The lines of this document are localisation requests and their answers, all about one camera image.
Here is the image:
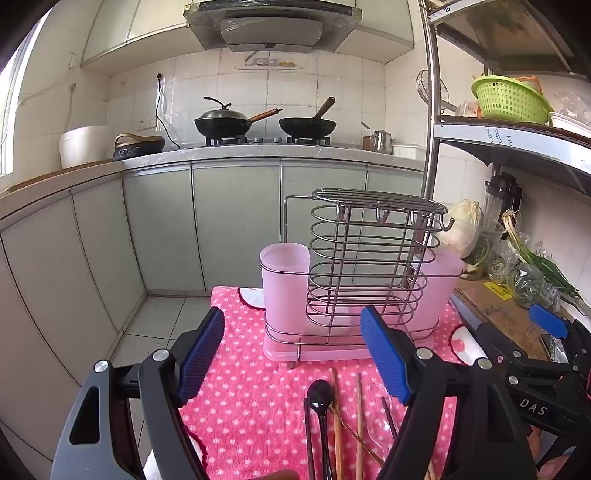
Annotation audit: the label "green plastic basket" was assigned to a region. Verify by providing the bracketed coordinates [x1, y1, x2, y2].
[471, 75, 552, 124]

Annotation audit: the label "range hood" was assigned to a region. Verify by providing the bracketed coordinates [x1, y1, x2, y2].
[185, 0, 363, 54]

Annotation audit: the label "pink utensil holder wire rack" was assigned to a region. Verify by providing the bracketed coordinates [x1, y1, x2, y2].
[259, 188, 465, 369]

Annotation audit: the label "grey wall cabinet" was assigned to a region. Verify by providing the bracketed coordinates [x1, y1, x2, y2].
[81, 0, 195, 72]
[332, 0, 416, 65]

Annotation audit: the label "gas stove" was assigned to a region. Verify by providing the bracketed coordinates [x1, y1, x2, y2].
[201, 135, 333, 148]

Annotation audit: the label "cardboard box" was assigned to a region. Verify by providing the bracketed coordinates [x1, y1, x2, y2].
[452, 276, 578, 361]

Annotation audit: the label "black wok with lid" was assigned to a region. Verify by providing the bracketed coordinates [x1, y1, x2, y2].
[194, 97, 283, 139]

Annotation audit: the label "steel kettle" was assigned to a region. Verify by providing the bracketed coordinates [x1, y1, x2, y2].
[369, 129, 397, 154]

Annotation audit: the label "clear plastic spoon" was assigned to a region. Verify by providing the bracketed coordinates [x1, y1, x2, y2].
[367, 397, 398, 450]

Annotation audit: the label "black plastic spoon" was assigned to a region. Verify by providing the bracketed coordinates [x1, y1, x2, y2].
[304, 379, 334, 480]

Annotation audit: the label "silver metal object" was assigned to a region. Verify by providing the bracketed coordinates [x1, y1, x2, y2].
[540, 333, 571, 365]

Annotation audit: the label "pink polka dot blanket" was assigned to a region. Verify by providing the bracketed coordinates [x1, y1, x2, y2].
[178, 286, 490, 480]

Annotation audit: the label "wire skimmer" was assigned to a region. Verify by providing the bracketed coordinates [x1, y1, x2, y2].
[416, 69, 458, 116]

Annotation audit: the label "green onions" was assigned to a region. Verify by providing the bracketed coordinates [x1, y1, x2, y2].
[502, 210, 583, 301]

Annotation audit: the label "thin wooden chopstick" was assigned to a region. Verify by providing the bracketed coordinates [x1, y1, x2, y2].
[329, 408, 386, 466]

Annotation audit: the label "glass wall shelf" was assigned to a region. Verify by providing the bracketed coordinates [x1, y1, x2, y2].
[235, 58, 305, 71]

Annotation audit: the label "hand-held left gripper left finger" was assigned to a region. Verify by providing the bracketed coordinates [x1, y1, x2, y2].
[51, 305, 227, 480]

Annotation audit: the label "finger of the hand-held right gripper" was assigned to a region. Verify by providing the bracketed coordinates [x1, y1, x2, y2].
[529, 304, 591, 365]
[475, 320, 559, 384]

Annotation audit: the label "napa cabbage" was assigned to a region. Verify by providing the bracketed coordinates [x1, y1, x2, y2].
[436, 199, 483, 258]

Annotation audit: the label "white rice cooker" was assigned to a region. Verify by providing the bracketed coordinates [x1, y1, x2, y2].
[59, 126, 109, 169]

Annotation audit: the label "black blender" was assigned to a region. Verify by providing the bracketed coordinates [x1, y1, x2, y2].
[482, 172, 523, 232]

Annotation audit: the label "window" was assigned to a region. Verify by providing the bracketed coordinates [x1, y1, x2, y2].
[0, 46, 28, 181]

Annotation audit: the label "black power cable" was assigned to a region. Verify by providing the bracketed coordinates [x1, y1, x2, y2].
[154, 73, 181, 151]

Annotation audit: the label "plastic bag of greens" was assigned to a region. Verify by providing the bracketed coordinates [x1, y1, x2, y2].
[489, 240, 561, 309]

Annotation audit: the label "black electric cooker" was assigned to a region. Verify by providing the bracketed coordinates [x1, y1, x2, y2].
[112, 133, 166, 161]

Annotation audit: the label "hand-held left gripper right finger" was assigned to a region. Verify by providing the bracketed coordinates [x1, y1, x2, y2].
[359, 305, 539, 480]

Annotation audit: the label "white plastic tray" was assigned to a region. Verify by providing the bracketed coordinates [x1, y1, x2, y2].
[548, 111, 591, 137]

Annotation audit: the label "dark brown chopstick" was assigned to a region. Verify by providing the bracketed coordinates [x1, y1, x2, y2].
[381, 397, 399, 441]

